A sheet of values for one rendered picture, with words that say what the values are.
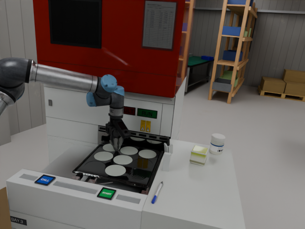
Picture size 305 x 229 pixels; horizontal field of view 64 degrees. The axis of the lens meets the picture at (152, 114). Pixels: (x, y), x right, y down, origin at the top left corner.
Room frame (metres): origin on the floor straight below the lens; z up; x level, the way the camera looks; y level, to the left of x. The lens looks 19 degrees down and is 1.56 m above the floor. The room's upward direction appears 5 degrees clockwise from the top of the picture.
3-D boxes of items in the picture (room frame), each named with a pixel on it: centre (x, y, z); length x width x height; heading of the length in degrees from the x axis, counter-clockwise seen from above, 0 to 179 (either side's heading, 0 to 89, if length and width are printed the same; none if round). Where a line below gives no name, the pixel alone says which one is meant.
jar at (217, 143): (1.18, -0.36, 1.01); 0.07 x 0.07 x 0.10
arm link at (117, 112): (1.23, 0.19, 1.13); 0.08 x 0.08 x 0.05
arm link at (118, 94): (1.23, 0.20, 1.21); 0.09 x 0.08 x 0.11; 124
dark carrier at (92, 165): (1.13, 0.14, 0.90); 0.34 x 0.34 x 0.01; 79
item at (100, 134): (1.34, 0.11, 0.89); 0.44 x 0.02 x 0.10; 79
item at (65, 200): (0.79, 0.27, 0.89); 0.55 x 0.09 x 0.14; 79
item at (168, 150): (0.98, -0.08, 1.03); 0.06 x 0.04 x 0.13; 169
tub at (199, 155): (1.06, -0.24, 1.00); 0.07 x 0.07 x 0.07; 70
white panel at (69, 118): (1.39, 0.28, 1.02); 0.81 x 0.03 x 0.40; 79
